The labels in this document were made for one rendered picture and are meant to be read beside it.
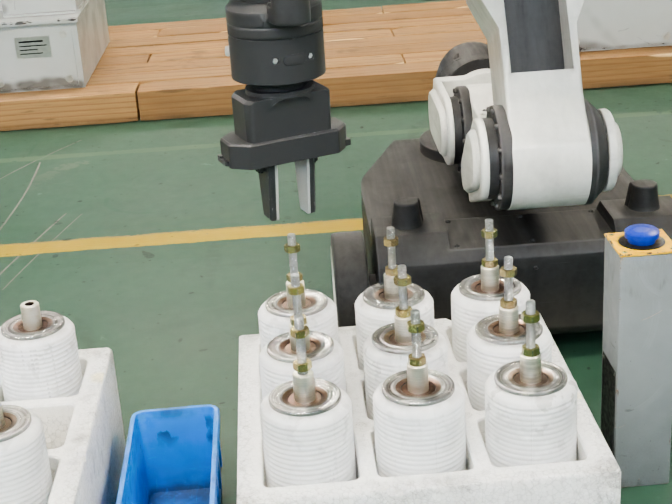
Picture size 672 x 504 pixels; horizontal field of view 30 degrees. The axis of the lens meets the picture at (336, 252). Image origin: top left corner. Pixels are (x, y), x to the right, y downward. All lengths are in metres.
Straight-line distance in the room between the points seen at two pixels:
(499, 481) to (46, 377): 0.56
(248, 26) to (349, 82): 2.12
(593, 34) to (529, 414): 2.19
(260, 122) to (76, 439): 0.46
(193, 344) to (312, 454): 0.76
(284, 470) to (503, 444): 0.23
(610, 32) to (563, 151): 1.76
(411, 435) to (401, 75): 2.05
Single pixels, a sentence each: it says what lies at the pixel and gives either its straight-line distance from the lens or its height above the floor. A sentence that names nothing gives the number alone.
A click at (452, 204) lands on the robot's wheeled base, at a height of 0.17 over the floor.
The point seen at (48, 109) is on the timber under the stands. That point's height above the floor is 0.05.
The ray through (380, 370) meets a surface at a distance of 1.39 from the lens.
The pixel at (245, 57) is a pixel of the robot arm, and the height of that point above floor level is 0.62.
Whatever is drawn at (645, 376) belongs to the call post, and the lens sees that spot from 1.55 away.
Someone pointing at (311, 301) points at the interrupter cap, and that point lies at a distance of 1.52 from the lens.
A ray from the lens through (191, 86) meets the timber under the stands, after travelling 3.26.
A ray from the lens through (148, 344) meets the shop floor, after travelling 2.04.
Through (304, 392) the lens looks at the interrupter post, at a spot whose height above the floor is 0.26.
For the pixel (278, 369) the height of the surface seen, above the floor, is 0.25.
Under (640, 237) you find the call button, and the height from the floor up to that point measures 0.33.
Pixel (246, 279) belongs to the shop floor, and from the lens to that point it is 2.24.
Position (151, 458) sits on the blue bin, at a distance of 1.62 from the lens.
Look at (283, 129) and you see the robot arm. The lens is 1.17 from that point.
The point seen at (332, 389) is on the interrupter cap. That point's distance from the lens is 1.31.
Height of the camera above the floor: 0.88
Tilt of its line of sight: 22 degrees down
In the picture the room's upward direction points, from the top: 4 degrees counter-clockwise
